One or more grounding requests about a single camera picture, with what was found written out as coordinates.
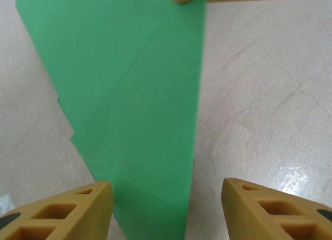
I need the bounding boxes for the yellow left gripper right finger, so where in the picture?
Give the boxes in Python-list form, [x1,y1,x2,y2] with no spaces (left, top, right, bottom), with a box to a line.
[221,178,332,240]

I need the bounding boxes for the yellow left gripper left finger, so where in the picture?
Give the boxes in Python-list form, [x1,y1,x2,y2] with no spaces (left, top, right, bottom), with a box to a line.
[0,181,114,240]

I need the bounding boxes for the green cloth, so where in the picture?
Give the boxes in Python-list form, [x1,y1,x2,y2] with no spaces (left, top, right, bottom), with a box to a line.
[15,0,209,240]

